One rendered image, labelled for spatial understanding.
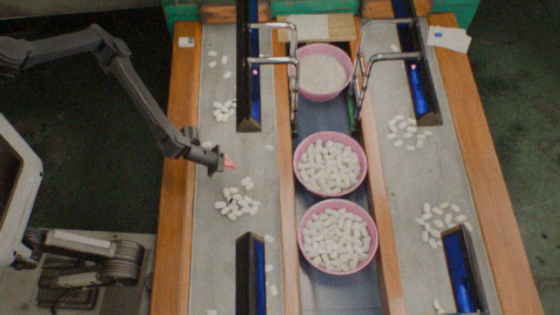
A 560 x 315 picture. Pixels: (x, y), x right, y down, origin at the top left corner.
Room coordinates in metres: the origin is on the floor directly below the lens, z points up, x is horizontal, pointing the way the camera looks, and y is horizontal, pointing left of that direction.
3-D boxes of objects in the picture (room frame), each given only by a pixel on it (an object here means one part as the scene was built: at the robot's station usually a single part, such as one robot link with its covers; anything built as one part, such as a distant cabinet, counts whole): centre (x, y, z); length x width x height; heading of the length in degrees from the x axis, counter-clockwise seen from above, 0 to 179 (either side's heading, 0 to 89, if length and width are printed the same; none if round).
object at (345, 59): (1.32, -0.20, 0.72); 0.27 x 0.27 x 0.10
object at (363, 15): (1.59, -0.54, 0.83); 0.30 x 0.06 x 0.07; 91
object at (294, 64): (1.14, -0.01, 0.90); 0.20 x 0.19 x 0.45; 1
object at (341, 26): (1.53, -0.20, 0.77); 0.33 x 0.15 x 0.01; 91
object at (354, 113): (1.14, -0.41, 0.90); 0.20 x 0.19 x 0.45; 1
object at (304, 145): (0.88, -0.21, 0.72); 0.27 x 0.27 x 0.10
